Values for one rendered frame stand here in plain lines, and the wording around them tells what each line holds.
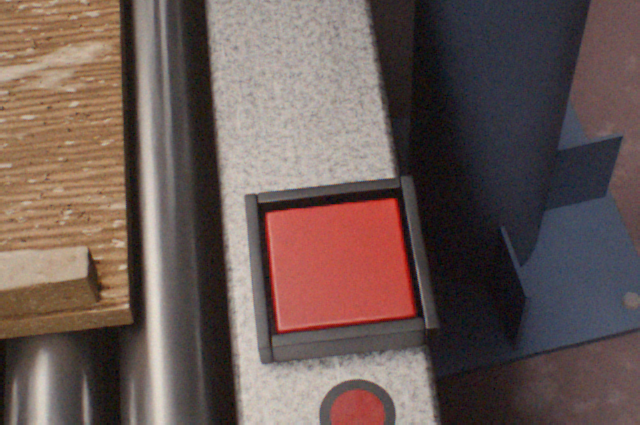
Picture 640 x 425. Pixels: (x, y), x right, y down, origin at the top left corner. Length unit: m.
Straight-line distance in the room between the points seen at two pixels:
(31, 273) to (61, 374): 0.05
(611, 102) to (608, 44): 0.10
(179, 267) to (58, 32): 0.14
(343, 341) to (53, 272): 0.12
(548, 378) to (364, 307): 1.02
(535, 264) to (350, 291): 1.07
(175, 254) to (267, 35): 0.13
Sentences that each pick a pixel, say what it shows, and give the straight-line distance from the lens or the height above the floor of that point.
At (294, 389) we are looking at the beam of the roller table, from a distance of 0.53.
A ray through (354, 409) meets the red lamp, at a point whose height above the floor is 0.92.
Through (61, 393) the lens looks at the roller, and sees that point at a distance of 0.54.
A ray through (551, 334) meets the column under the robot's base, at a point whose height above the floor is 0.01.
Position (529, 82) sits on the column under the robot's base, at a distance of 1.23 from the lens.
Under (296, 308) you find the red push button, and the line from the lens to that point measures 0.53.
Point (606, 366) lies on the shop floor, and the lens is 1.56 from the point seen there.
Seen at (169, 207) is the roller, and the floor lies 0.92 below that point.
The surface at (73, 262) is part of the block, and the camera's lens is 0.51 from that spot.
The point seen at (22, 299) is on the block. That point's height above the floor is 0.95.
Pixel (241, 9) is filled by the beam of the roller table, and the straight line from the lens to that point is 0.64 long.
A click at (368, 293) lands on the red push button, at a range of 0.53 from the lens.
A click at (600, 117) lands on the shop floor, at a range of 1.74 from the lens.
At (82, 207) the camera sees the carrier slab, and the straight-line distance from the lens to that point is 0.56.
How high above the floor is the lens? 1.40
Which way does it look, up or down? 57 degrees down
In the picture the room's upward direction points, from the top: 4 degrees counter-clockwise
